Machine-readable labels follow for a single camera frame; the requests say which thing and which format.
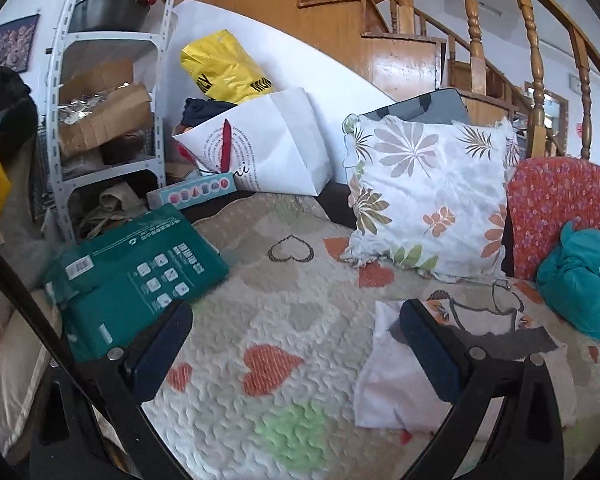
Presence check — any wooden staircase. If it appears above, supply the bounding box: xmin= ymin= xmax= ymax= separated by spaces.
xmin=172 ymin=0 xmax=600 ymax=163

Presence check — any yellow plastic bag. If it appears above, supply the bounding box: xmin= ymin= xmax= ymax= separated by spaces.
xmin=181 ymin=30 xmax=275 ymax=105

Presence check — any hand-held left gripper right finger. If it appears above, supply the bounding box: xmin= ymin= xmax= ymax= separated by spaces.
xmin=399 ymin=299 xmax=565 ymax=480

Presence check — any brown cardboard box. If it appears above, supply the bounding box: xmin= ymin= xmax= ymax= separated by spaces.
xmin=57 ymin=59 xmax=155 ymax=157

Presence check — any light blue flat box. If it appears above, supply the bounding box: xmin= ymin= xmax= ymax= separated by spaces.
xmin=146 ymin=172 xmax=238 ymax=211

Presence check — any teal bundled cloth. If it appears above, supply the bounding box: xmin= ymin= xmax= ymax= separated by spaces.
xmin=536 ymin=220 xmax=600 ymax=341

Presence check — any white paper shopping bag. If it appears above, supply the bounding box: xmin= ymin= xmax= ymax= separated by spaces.
xmin=172 ymin=87 xmax=333 ymax=197

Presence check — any beige pillow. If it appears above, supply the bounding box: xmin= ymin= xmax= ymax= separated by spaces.
xmin=0 ymin=290 xmax=63 ymax=466

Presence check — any dark framed wall picture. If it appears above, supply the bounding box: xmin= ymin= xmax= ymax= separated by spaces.
xmin=0 ymin=14 xmax=41 ymax=83

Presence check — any white board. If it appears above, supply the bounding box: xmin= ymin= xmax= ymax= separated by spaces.
xmin=166 ymin=0 xmax=396 ymax=185

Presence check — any dark clothes bundle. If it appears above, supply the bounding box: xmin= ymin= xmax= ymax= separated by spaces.
xmin=181 ymin=97 xmax=239 ymax=129

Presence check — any grey cushion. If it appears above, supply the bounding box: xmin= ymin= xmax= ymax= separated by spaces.
xmin=358 ymin=88 xmax=473 ymax=125

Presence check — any red floral cushion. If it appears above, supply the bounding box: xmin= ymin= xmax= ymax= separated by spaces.
xmin=507 ymin=157 xmax=600 ymax=407

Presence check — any small white printed garment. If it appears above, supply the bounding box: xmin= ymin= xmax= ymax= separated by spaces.
xmin=354 ymin=280 xmax=578 ymax=433

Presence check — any floral leaf-print pillow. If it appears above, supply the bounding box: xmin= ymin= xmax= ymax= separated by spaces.
xmin=339 ymin=114 xmax=522 ymax=284

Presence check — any white metal shelf rack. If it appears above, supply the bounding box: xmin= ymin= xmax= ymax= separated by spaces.
xmin=44 ymin=0 xmax=188 ymax=244

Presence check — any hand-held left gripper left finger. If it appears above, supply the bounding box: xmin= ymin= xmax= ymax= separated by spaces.
xmin=30 ymin=302 xmax=194 ymax=480

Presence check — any green cardboard box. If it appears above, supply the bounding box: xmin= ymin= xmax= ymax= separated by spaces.
xmin=43 ymin=205 xmax=230 ymax=365

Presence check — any heart-print quilted blanket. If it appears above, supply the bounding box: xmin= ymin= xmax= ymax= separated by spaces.
xmin=141 ymin=193 xmax=600 ymax=480

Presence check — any black cooking pot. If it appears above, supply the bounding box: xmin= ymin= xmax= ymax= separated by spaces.
xmin=69 ymin=0 xmax=157 ymax=33

